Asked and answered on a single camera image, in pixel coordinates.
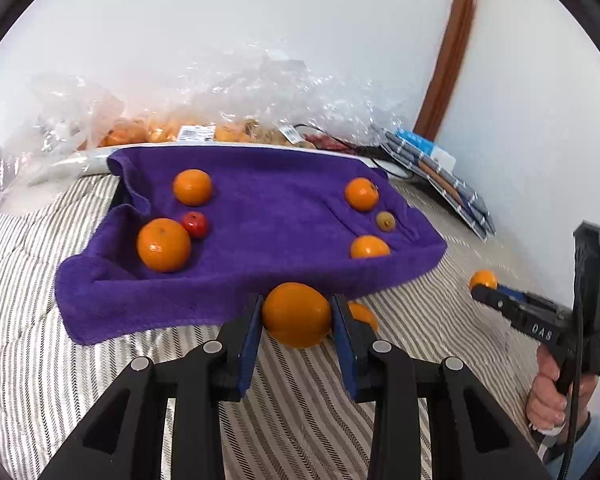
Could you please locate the purple towel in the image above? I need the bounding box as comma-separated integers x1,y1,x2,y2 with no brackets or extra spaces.
55,145,449,347

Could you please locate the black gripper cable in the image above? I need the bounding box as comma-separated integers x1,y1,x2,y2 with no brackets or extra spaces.
554,247,599,480

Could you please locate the crumpled translucent plastic bag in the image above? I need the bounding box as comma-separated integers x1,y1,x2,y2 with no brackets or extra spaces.
27,72,128,153

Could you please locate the person's right hand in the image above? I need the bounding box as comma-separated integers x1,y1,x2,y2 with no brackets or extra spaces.
525,346,594,431

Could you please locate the folded grey plaid cloth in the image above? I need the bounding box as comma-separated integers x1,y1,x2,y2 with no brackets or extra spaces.
369,126,497,240

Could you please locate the large orange with stem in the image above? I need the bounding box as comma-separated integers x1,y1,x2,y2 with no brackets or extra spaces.
344,177,380,212

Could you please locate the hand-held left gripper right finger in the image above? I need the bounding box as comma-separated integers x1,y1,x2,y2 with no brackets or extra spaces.
330,294,552,480

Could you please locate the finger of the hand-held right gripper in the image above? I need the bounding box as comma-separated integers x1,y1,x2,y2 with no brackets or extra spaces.
494,284,529,304
470,284,527,324

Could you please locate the blue and white box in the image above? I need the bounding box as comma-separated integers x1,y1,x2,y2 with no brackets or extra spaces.
394,129,457,171

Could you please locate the clear bag of oranges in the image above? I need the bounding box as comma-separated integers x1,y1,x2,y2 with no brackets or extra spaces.
100,116,253,147

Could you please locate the person's right forearm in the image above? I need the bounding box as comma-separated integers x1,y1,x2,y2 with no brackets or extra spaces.
539,409,600,480

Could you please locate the striped bed sheet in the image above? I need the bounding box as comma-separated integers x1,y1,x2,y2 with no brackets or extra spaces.
0,172,556,480

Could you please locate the crumpled clear plastic wrap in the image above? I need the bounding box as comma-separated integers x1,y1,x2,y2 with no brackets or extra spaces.
170,42,416,136

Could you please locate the clear bag of red fruits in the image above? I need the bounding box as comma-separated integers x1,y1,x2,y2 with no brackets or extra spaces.
304,132,361,155

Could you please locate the brown wooden door frame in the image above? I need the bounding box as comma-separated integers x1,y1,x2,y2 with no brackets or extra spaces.
413,0,483,142

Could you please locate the small red apple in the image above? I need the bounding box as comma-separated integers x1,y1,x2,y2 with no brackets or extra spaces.
181,211,210,239

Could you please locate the clear bag of brown fruits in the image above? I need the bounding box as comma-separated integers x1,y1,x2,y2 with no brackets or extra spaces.
244,117,317,150

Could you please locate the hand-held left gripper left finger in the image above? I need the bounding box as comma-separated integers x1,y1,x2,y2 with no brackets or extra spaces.
39,293,266,480

